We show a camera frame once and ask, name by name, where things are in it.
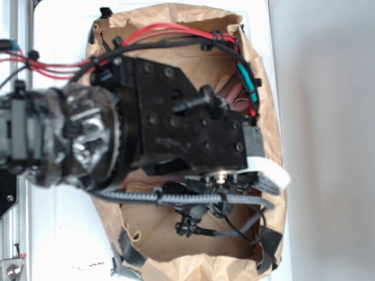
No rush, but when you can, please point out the pink plush bunny toy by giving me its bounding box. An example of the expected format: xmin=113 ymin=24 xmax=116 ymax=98
xmin=225 ymin=83 xmax=250 ymax=112

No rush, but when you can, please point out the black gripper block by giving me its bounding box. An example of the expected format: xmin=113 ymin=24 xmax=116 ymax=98
xmin=96 ymin=57 xmax=265 ymax=176

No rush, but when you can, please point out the black cable with sleeve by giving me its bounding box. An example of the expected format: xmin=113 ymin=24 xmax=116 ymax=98
xmin=70 ymin=29 xmax=261 ymax=118

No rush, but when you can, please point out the black mounting bracket plate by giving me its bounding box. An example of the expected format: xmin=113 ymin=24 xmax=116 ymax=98
xmin=0 ymin=169 xmax=18 ymax=219

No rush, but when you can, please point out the grey braided cable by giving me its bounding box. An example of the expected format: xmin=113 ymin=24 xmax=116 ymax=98
xmin=90 ymin=189 xmax=275 ymax=244

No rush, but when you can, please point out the aluminium frame rail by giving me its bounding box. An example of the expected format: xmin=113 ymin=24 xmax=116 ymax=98
xmin=1 ymin=1 xmax=33 ymax=280

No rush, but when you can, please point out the white flat ribbon cable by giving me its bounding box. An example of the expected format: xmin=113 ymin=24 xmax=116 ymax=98
xmin=246 ymin=156 xmax=291 ymax=194

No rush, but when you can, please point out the brown paper bag liner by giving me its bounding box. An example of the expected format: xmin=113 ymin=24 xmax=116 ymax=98
xmin=87 ymin=3 xmax=287 ymax=280

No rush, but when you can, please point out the red wire bundle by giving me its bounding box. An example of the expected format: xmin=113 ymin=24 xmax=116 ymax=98
xmin=0 ymin=23 xmax=240 ymax=78

